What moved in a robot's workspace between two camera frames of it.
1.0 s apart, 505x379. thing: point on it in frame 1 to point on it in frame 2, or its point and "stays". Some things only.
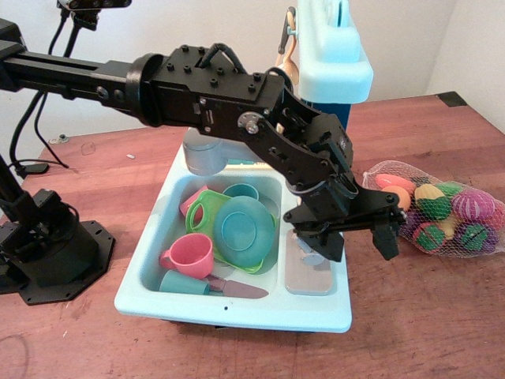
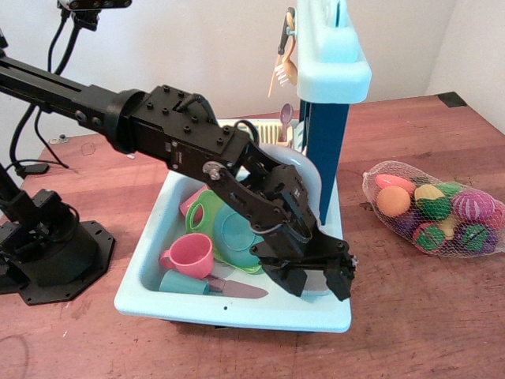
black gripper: x=332 y=202 to x=301 y=245
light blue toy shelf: x=332 y=75 stays
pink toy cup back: x=198 y=211 stays
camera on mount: x=86 y=13 stays
